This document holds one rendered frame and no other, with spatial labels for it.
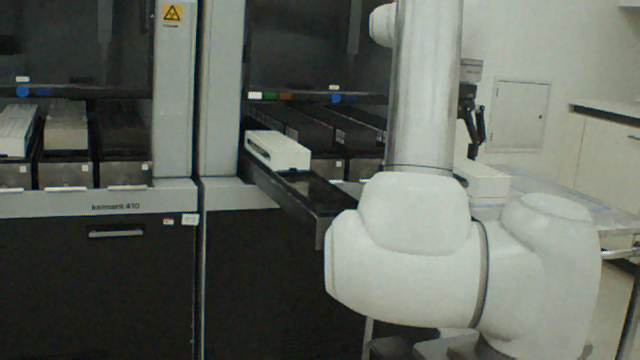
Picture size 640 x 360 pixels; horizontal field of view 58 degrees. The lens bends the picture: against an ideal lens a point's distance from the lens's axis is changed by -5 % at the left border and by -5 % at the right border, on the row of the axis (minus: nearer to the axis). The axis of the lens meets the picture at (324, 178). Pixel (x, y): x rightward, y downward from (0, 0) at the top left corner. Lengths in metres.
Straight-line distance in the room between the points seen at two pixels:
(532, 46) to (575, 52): 0.35
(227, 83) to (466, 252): 1.06
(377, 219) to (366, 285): 0.09
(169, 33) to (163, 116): 0.23
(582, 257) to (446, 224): 0.19
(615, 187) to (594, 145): 0.29
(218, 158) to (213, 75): 0.24
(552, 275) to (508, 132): 2.86
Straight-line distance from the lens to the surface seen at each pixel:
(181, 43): 1.68
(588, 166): 3.84
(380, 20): 1.45
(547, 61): 3.78
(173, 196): 1.66
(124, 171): 1.62
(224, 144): 1.74
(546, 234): 0.83
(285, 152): 1.53
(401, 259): 0.80
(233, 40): 1.71
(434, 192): 0.81
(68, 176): 1.62
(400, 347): 1.85
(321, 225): 1.22
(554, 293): 0.84
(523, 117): 3.72
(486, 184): 1.40
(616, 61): 4.21
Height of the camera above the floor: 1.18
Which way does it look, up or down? 14 degrees down
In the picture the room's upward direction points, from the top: 5 degrees clockwise
